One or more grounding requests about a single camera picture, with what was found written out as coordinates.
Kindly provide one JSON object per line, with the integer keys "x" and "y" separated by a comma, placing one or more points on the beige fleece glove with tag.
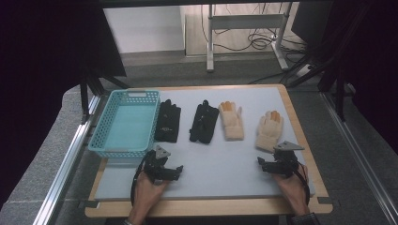
{"x": 232, "y": 125}

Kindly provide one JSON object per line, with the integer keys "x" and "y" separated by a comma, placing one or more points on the person's right hand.
{"x": 295, "y": 190}

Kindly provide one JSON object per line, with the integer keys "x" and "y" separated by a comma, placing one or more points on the white cabinet panel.
{"x": 144, "y": 29}

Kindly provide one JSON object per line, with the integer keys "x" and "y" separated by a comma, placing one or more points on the light grey foam mat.
{"x": 219, "y": 168}

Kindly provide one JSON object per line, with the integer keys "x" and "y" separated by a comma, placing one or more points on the plain black glove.
{"x": 204, "y": 123}

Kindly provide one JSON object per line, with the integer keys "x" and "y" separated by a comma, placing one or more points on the black tripod stand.
{"x": 94, "y": 84}

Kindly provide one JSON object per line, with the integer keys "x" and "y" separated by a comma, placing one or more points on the black glove with small logo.
{"x": 168, "y": 122}

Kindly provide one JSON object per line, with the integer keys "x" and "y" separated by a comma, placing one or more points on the white metal desk frame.
{"x": 244, "y": 22}

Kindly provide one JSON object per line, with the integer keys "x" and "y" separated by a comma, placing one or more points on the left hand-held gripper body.
{"x": 156, "y": 167}

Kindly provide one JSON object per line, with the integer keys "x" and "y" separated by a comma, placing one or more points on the aluminium rail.
{"x": 67, "y": 156}
{"x": 359, "y": 156}

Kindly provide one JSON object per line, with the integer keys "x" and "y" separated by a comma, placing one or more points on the person's left hand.
{"x": 145, "y": 193}

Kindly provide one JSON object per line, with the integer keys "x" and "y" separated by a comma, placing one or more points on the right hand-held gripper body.
{"x": 283, "y": 162}

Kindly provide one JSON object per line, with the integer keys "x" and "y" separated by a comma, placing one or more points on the turquoise plastic basket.
{"x": 126, "y": 125}

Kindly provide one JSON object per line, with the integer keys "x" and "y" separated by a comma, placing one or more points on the dark curtain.
{"x": 47, "y": 62}
{"x": 372, "y": 62}

